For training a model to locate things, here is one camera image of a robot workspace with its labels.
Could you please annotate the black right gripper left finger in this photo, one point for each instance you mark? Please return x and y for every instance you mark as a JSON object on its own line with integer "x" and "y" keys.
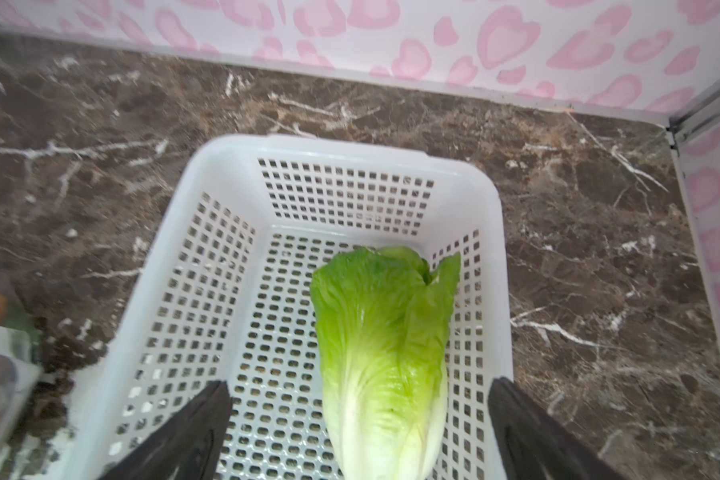
{"x": 188, "y": 446}

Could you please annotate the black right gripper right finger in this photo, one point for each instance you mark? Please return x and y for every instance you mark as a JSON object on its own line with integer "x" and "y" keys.
{"x": 533, "y": 445}

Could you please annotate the green toy lettuce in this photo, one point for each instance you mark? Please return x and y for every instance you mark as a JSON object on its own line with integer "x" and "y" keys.
{"x": 382, "y": 326}

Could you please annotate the clear zip top bag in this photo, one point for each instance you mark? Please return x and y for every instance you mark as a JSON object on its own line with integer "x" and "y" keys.
{"x": 19, "y": 360}

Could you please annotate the white perforated plastic basket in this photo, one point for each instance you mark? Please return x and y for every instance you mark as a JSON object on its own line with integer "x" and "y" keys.
{"x": 224, "y": 295}

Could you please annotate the aluminium corner post right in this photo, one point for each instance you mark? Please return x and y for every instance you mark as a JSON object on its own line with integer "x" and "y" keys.
{"x": 700, "y": 115}

